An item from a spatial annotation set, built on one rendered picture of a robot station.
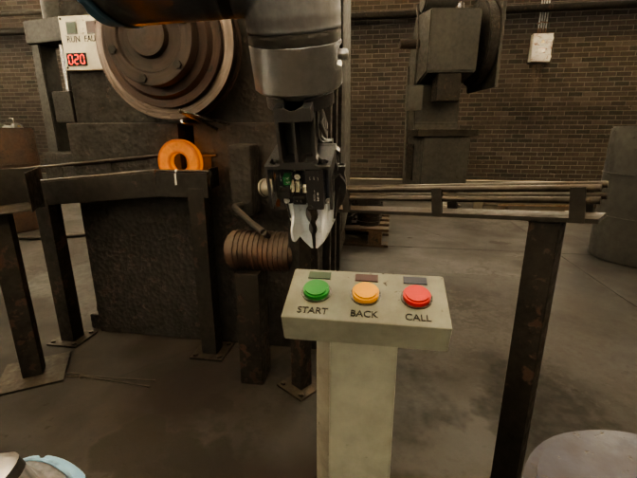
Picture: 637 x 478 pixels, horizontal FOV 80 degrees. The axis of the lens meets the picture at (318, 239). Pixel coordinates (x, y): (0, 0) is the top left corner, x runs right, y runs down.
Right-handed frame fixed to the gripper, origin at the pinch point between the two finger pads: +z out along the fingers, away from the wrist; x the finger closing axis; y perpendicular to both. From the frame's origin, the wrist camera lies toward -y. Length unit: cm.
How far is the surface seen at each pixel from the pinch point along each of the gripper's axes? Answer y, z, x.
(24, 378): -24, 80, -111
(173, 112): -77, 6, -58
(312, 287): 0.5, 9.2, -0.9
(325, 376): -2.4, 35.6, -0.5
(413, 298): 1.7, 9.3, 14.0
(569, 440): 12.4, 24.5, 35.3
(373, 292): 0.9, 9.3, 8.2
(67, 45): -99, -13, -104
